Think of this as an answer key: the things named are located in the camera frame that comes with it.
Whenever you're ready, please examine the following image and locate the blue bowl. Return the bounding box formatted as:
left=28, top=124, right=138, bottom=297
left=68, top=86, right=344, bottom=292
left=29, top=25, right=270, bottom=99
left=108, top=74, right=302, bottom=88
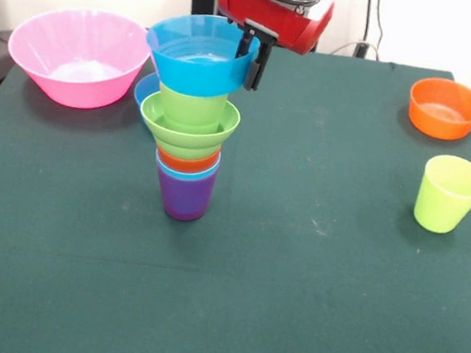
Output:
left=129, top=70, right=164, bottom=128
left=138, top=6, right=265, bottom=104

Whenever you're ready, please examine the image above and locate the yellow-green cup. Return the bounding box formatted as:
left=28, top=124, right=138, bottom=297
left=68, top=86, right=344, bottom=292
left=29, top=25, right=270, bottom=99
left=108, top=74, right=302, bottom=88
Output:
left=411, top=151, right=471, bottom=239

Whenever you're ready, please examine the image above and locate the large pink bowl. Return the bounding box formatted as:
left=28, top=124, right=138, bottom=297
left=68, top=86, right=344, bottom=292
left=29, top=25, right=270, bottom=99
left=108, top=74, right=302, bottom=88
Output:
left=0, top=0, right=157, bottom=119

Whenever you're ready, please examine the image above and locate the dark green table cloth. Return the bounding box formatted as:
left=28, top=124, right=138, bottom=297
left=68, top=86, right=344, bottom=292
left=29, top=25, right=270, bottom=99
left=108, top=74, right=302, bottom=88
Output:
left=0, top=5, right=471, bottom=353

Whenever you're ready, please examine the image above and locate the blue cup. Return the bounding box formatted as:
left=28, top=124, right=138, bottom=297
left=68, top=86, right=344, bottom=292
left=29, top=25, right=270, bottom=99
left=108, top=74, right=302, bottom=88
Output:
left=151, top=147, right=222, bottom=185

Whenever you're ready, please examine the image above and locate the green bowl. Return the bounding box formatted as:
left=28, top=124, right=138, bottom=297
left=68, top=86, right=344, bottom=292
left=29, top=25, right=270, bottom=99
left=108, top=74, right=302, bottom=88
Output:
left=134, top=88, right=244, bottom=167

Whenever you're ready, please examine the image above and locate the orange bowl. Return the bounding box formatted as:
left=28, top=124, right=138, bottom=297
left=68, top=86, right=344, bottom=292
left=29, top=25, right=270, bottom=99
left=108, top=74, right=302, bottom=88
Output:
left=403, top=73, right=471, bottom=144

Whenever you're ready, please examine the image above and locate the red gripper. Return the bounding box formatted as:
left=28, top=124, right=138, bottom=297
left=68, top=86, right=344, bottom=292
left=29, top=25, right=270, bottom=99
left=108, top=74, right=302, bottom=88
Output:
left=205, top=0, right=336, bottom=102

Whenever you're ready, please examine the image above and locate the purple cup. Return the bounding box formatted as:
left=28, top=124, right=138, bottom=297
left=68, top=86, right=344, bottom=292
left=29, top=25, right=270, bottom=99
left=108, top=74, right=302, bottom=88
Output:
left=149, top=160, right=219, bottom=226

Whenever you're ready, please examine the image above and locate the black hanging cable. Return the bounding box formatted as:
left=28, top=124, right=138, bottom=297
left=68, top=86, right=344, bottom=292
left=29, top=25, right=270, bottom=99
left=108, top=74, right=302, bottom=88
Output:
left=362, top=0, right=389, bottom=47

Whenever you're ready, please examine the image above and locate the orange cup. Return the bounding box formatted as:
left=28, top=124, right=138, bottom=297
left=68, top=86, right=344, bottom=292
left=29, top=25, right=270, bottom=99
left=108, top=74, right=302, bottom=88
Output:
left=154, top=142, right=222, bottom=177

